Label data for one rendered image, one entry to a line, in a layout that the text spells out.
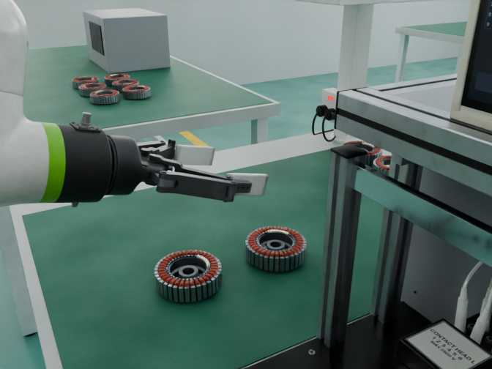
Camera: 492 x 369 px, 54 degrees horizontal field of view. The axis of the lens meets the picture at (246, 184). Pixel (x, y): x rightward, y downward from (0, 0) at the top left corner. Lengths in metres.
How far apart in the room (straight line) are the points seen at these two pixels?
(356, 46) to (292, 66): 4.38
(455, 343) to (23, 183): 0.46
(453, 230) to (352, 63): 1.01
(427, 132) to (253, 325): 0.41
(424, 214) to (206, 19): 4.77
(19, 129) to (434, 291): 0.58
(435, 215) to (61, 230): 0.77
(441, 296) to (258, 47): 4.91
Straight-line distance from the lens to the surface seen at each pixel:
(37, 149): 0.55
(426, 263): 0.75
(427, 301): 0.77
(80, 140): 0.57
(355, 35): 1.42
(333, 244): 0.61
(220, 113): 1.78
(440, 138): 0.47
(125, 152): 0.59
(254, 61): 5.50
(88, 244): 0.99
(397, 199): 0.52
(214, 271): 0.81
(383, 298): 0.74
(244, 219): 1.03
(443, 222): 0.49
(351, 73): 1.44
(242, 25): 5.38
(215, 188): 0.59
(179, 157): 0.74
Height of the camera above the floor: 1.25
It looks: 25 degrees down
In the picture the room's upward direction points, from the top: straight up
